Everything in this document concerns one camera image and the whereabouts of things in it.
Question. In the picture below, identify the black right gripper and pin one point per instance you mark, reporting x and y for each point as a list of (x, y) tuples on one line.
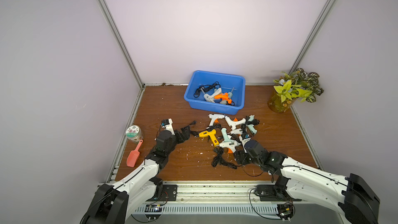
[(241, 156)]

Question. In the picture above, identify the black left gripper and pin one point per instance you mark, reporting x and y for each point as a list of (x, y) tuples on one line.
[(185, 136)]

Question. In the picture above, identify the large white glue gun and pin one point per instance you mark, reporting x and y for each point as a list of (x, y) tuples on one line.
[(211, 97)]

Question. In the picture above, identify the mint green glue gun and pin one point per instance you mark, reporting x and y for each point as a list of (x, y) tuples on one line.
[(230, 94)]

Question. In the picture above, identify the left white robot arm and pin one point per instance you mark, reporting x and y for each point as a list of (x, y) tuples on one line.
[(112, 204)]

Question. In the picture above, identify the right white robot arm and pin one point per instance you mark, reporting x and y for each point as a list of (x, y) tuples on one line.
[(349, 196)]

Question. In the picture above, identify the yellow glue gun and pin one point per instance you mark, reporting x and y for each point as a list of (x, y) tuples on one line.
[(210, 134)]

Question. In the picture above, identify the mint glue gun centre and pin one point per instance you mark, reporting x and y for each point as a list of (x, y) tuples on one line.
[(226, 137)]

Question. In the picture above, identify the small white red glue gun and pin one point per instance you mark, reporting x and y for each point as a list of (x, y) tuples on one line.
[(239, 132)]

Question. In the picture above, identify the mint glue gun right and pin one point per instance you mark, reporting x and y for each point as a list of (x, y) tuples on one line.
[(251, 122)]

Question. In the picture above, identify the white orange glue gun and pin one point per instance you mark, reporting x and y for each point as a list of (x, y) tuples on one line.
[(233, 124)]

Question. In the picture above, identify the blue plastic storage box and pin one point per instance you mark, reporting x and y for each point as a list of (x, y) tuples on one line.
[(203, 82)]

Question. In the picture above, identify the glass jar floral lid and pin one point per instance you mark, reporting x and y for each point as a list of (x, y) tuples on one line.
[(134, 133)]

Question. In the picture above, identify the pink plastic scoop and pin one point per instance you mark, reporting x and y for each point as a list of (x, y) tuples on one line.
[(134, 155)]

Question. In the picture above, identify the potted green plant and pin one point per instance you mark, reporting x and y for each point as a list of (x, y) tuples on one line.
[(299, 84)]

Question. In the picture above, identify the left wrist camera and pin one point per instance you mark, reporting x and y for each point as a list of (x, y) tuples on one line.
[(167, 125)]

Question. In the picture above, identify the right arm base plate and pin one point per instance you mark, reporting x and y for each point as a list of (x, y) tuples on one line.
[(273, 193)]

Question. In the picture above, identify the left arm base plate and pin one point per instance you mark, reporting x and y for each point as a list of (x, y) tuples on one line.
[(166, 193)]

